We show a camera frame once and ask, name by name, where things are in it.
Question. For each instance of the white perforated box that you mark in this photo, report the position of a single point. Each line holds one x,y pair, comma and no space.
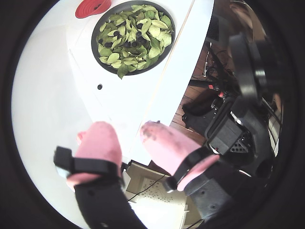
162,198

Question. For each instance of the pile of green leaves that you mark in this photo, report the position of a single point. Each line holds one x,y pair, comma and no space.
155,31

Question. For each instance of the red collapsible silicone cup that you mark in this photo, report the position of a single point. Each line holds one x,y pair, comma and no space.
88,9

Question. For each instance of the black bag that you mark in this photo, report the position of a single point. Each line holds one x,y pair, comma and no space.
197,109

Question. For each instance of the grey laptop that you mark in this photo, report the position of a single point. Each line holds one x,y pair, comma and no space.
214,29

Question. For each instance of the white power strip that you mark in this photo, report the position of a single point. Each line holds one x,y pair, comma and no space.
205,69

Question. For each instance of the pink tipped gripper finger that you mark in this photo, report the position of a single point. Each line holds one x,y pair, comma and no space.
166,148
97,143

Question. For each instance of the dark grey round bowl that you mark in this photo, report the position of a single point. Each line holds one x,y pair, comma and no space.
103,19

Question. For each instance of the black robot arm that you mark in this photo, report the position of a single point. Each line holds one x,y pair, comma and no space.
224,136

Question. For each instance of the black camera lens module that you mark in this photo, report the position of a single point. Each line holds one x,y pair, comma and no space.
245,71

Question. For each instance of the black stand with red knobs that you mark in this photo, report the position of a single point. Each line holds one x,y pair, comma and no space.
210,87

